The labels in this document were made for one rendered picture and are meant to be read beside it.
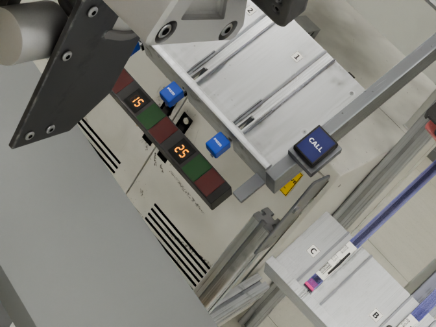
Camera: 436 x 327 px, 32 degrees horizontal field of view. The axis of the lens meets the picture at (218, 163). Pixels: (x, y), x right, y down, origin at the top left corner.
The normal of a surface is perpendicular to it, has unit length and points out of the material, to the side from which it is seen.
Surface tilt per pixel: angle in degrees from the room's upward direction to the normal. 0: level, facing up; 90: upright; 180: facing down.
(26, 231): 0
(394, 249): 0
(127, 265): 0
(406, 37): 90
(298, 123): 42
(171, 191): 90
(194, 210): 90
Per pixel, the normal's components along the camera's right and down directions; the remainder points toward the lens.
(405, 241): 0.47, -0.67
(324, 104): -0.05, -0.34
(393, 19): -0.60, 0.22
